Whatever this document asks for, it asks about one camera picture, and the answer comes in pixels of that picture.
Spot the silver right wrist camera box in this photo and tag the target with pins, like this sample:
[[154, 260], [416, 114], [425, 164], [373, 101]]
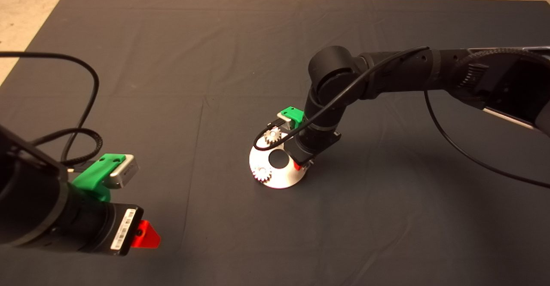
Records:
[[284, 120]]

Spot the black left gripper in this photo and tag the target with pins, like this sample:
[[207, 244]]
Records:
[[114, 229]]

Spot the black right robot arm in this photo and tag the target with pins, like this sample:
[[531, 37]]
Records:
[[408, 69]]

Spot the dark grey table cloth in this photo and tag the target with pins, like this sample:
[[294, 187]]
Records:
[[343, 234]]

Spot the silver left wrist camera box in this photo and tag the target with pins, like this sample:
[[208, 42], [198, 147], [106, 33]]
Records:
[[124, 173]]

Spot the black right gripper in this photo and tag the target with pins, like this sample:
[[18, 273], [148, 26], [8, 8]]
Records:
[[311, 146]]

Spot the round metal carrier plate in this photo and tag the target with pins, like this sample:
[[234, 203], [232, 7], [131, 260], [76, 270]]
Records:
[[283, 176]]

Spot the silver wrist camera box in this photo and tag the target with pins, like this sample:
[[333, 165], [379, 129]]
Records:
[[124, 173], [284, 120]]

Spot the green right camera mount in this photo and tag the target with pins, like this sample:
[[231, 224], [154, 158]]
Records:
[[294, 114]]

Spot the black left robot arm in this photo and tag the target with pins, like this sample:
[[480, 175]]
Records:
[[34, 200]]

